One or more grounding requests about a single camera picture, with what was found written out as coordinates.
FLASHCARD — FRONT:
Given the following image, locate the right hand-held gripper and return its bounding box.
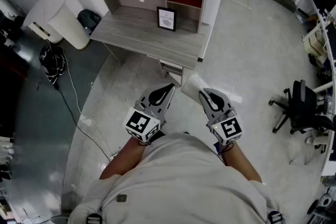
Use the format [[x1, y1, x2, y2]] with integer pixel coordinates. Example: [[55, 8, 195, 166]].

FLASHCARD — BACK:
[[198, 88, 244, 146]]

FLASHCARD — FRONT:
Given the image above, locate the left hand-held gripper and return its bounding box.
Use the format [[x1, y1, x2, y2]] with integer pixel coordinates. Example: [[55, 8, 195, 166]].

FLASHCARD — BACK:
[[123, 83, 175, 145]]

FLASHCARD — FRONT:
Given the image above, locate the white cloth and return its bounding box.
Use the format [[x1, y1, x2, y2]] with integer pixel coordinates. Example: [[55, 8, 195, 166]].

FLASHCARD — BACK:
[[181, 74, 209, 99]]

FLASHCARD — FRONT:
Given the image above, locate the person's right forearm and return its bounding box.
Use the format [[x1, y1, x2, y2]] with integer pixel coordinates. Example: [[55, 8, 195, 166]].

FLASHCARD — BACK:
[[219, 143, 263, 183]]

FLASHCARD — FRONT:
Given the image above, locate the person's left forearm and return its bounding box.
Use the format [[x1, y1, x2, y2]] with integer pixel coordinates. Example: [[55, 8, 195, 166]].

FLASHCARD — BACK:
[[99, 136, 148, 180]]

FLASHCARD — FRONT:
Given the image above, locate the wooden desk with hutch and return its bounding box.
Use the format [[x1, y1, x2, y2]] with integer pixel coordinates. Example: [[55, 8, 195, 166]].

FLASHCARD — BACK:
[[86, 0, 214, 87]]

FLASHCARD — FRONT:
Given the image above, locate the long white office desk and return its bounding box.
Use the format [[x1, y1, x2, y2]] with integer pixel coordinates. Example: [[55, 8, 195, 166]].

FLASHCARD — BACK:
[[295, 0, 336, 176]]

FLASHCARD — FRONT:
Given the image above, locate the person's black left shoe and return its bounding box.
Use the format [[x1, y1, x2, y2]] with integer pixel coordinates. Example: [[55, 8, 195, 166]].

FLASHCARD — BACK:
[[151, 130, 166, 144]]

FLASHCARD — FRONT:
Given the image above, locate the black framed picture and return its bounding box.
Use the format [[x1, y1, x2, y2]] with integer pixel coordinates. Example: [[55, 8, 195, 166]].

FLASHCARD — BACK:
[[156, 6, 177, 32]]

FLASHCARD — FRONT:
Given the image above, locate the person's white shirt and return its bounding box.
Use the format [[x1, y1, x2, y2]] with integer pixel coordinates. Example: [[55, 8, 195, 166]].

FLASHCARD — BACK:
[[68, 132, 293, 224]]

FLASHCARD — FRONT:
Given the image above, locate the black office chair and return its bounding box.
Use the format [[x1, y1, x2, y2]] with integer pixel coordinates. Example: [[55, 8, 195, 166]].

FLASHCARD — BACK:
[[269, 80, 335, 136]]

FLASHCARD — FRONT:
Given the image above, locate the black bag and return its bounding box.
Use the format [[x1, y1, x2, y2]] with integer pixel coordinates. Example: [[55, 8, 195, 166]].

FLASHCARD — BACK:
[[77, 9, 102, 35]]

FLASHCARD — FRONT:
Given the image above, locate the cardboard box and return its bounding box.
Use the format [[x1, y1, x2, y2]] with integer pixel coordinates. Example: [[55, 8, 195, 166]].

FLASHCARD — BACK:
[[303, 34, 325, 57]]

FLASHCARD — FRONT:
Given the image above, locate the black wrist cord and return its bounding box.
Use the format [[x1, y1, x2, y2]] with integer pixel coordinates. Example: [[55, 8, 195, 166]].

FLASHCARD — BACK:
[[215, 141, 234, 157]]

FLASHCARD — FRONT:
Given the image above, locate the white floor cable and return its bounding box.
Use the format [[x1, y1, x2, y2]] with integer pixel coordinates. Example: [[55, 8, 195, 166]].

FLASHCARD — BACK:
[[61, 46, 118, 159]]

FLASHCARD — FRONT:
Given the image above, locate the black floor cable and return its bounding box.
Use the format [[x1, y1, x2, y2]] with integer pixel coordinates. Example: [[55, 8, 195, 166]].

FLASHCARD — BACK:
[[54, 81, 113, 163]]

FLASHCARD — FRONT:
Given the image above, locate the bundle of black cables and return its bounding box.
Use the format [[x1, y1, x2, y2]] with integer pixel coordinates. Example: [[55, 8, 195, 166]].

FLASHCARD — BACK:
[[39, 44, 66, 84]]

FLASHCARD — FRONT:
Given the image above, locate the black strap buckle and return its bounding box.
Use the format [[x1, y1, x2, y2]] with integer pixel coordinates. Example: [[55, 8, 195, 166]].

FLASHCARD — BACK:
[[267, 211, 286, 224], [85, 213, 103, 224]]

